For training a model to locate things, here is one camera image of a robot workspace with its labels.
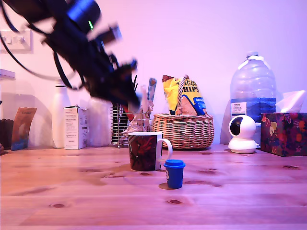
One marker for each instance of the white sachet stick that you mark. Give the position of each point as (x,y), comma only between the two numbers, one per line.
(144,100)

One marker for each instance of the blue coffee capsule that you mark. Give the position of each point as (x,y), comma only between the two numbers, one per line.
(175,177)

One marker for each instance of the crumpled white paper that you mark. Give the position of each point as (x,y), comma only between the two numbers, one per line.
(141,122)

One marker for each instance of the dark ribbed container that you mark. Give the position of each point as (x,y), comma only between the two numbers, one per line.
(6,134)

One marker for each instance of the blue striped sachet stick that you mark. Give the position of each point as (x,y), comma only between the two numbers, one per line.
(151,89)

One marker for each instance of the large clear water bottle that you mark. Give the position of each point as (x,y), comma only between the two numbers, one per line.
(253,91)

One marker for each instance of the black straw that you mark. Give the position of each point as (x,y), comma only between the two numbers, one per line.
(135,82)

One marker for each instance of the white tissue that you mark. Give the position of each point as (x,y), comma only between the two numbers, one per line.
(291,101)

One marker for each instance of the dark red patterned mug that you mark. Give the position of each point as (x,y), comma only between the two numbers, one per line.
(144,153)

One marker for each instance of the white bottle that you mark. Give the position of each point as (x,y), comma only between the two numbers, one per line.
(60,119)

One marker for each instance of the clear bottle with dark cap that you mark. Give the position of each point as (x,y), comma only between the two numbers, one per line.
(99,124)

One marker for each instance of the white light switch plate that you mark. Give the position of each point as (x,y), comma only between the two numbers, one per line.
(24,45)

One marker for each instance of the yellow tortilla chips bag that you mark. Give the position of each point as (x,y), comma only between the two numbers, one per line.
(195,98)

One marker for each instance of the white carton box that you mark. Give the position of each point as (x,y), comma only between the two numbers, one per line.
(75,129)

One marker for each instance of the dark floral tissue box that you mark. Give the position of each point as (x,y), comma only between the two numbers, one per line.
(285,134)

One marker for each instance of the red sachet stick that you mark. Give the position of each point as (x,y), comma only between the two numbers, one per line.
(129,116)

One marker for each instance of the small white round camera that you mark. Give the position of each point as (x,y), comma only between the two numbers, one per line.
(247,127)

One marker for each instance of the brown pouch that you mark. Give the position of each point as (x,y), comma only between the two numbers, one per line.
(22,129)

